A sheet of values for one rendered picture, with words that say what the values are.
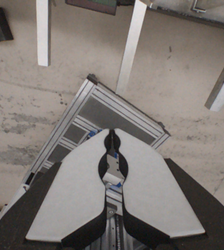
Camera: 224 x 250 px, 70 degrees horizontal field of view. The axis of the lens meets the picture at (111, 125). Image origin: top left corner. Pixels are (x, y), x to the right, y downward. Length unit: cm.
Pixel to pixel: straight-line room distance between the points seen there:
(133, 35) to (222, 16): 37
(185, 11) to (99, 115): 86
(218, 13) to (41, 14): 57
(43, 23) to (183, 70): 118
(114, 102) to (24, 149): 115
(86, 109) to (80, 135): 25
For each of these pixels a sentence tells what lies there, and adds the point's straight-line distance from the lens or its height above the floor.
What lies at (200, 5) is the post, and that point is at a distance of 66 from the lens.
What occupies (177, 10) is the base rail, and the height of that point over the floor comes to 70.
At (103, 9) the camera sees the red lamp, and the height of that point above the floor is 70.
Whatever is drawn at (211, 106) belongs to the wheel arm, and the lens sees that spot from 51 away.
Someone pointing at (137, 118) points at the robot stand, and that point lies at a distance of 129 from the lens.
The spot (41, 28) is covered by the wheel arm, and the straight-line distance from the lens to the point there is 55.
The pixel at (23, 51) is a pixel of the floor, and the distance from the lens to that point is 151.
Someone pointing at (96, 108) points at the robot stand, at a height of 21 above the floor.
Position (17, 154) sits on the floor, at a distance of 202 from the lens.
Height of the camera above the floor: 135
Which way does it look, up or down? 60 degrees down
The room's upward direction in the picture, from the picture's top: 178 degrees clockwise
